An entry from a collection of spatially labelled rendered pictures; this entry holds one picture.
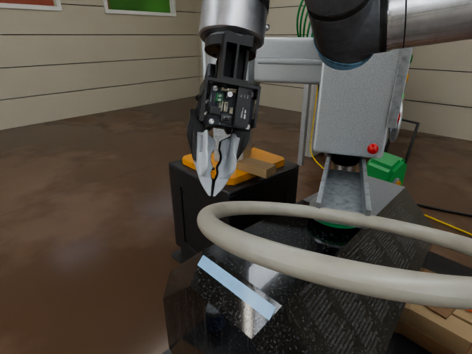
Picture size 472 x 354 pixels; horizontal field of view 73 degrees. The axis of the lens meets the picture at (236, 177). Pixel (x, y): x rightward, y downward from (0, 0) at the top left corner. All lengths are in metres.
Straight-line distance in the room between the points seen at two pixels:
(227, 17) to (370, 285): 0.34
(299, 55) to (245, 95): 1.32
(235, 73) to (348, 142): 0.72
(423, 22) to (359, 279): 0.35
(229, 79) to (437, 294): 0.31
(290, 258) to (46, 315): 2.04
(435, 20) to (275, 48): 1.26
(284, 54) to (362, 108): 0.77
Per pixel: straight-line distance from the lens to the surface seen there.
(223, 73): 0.43
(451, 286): 0.36
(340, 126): 1.07
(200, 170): 0.45
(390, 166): 2.81
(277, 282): 0.99
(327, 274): 0.33
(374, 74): 1.04
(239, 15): 0.44
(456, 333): 1.96
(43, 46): 6.91
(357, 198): 0.92
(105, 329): 2.08
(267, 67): 1.74
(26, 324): 2.30
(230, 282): 1.01
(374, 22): 0.52
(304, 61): 1.70
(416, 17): 0.52
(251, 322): 0.96
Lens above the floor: 1.49
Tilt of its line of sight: 24 degrees down
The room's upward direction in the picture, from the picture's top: straight up
